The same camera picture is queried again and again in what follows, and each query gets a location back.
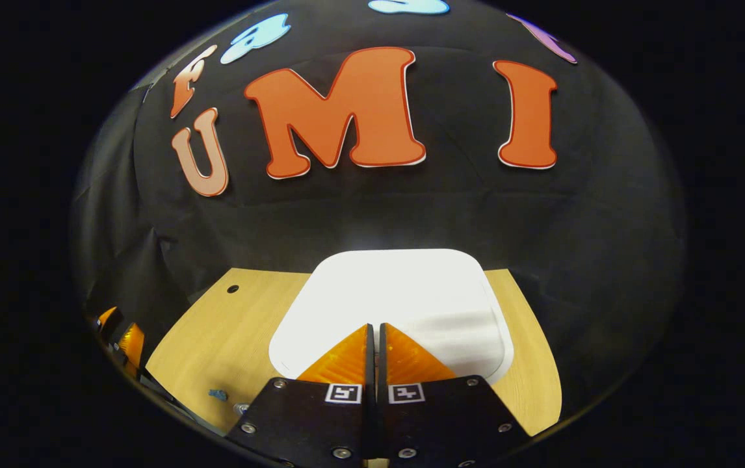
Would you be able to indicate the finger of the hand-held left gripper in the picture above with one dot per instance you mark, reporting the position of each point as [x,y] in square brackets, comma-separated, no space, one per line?
[132,344]
[106,316]

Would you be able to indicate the white desktop garbage bin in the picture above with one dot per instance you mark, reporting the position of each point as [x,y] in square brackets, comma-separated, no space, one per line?
[398,292]

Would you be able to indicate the black backdrop cloth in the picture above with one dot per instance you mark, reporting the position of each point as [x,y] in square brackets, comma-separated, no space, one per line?
[411,208]

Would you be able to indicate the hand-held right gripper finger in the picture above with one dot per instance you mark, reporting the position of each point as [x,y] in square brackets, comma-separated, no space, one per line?
[370,390]
[382,403]

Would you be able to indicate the blue paper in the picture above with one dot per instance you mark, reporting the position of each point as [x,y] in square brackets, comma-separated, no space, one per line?
[218,394]

